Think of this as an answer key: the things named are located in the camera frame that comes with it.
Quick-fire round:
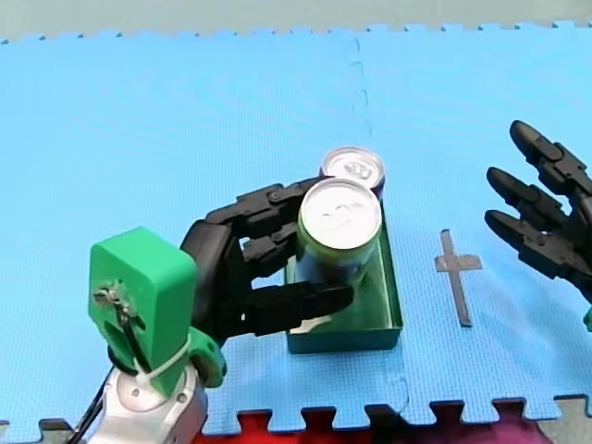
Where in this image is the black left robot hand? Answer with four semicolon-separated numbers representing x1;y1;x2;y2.
179;178;355;351

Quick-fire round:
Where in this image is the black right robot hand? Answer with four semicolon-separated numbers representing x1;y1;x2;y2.
484;119;592;306

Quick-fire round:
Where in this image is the green drink can dark band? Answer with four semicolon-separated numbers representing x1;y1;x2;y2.
295;178;383;284

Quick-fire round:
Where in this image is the dark purple drink can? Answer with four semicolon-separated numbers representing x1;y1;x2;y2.
318;146;387;203

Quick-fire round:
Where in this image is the shallow green tray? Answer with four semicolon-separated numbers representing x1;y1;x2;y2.
281;210;402;355

